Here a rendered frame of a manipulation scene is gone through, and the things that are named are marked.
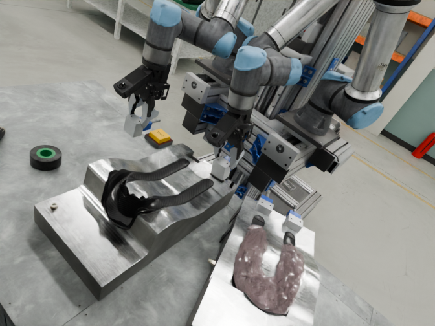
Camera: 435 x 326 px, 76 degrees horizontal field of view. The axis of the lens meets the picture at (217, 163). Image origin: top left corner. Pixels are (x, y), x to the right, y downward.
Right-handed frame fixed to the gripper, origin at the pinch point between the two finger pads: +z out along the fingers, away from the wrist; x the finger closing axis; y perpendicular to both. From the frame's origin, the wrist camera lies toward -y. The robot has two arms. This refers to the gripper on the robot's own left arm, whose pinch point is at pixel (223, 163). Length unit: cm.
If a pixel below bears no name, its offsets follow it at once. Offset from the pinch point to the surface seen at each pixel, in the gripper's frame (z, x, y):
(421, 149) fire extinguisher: 164, -97, 491
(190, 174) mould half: 3.8, 5.7, -8.8
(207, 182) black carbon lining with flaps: 5.0, 0.7, -6.2
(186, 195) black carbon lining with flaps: 4.3, 0.8, -15.9
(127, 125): -4.6, 29.3, -14.2
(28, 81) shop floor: 68, 235, 33
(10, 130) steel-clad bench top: 1, 56, -38
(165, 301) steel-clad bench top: 11.3, -15.1, -38.7
